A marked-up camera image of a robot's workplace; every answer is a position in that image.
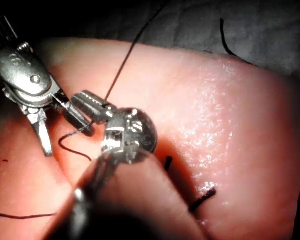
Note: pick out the right arm needle driver jaw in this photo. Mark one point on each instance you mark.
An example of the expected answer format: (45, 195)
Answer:
(73, 116)
(43, 135)

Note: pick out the left arm needle driver jaw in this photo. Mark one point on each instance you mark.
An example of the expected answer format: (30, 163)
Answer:
(97, 100)
(90, 110)

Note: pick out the left arm needle driver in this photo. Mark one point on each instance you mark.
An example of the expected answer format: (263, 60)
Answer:
(133, 136)

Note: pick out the right arm needle driver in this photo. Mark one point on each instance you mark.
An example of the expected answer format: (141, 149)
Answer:
(25, 75)

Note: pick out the dark left arm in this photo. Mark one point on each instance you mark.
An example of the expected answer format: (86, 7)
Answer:
(145, 202)

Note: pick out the dark right arm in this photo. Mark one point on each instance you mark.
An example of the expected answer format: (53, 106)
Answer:
(1, 30)

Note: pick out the tissue pad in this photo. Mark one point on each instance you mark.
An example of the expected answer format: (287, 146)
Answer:
(202, 105)

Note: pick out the black stitching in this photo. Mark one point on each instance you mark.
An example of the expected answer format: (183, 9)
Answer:
(202, 198)

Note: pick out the short black thread piece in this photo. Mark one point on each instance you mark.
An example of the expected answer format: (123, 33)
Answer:
(223, 37)

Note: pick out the grey cloth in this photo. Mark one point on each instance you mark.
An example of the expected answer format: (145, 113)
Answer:
(265, 27)

